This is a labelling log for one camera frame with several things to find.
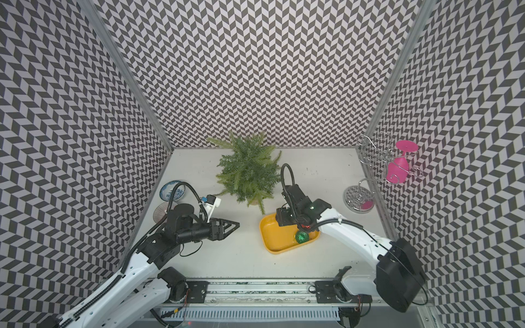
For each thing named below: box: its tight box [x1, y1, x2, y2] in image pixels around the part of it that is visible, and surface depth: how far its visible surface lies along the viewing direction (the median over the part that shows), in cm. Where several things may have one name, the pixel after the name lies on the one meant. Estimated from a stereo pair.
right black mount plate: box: [314, 280, 373, 304], surface depth 72 cm
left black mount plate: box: [185, 280, 210, 304], surface depth 74 cm
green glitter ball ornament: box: [295, 230, 310, 244], surface depth 83 cm
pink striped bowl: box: [153, 200, 178, 224], surface depth 91 cm
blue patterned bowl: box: [159, 180, 186, 202], surface depth 98 cm
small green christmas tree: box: [207, 130, 282, 216], surface depth 78 cm
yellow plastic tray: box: [259, 213, 321, 255], surface depth 87 cm
